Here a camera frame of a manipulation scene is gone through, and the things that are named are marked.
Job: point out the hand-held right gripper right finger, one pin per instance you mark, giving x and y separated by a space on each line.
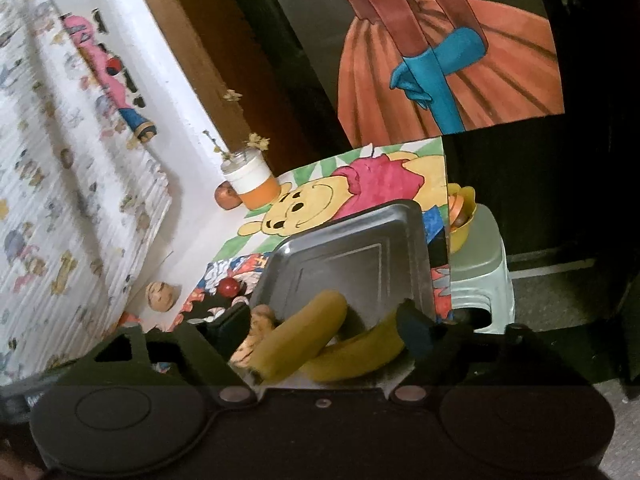
415 332

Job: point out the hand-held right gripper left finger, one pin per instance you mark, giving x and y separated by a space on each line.
231 327

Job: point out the striped pepino melon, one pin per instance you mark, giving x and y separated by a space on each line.
261 319
162 296

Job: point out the yellow banana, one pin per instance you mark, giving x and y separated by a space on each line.
300 330
355 355

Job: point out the metal tray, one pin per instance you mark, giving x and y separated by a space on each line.
350 260

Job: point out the red cherry tomato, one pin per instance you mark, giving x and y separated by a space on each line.
228 287

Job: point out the white plastic stool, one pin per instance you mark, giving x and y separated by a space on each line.
482 270

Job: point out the yellow bowl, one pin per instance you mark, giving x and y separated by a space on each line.
460 230

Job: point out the red apple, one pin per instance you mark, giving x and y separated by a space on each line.
227 196

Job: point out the white orange cup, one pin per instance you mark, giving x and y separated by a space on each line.
252 180

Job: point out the dried yellow flowers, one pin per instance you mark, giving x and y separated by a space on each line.
257 141

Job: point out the cartoon printed sheet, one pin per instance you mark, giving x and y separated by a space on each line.
60 210

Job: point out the orange dress wall poster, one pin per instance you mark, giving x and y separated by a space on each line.
450 60

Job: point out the pink cartoon wall sticker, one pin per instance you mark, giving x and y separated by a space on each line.
112 77

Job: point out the wooden door frame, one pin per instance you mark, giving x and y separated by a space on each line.
175 50

